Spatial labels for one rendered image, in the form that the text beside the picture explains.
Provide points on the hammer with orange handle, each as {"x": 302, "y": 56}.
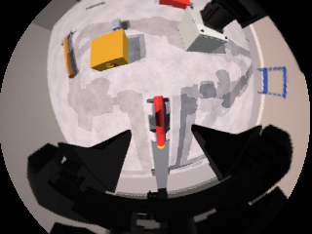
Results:
{"x": 67, "y": 55}

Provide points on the red rectangular block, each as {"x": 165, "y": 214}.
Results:
{"x": 176, "y": 3}

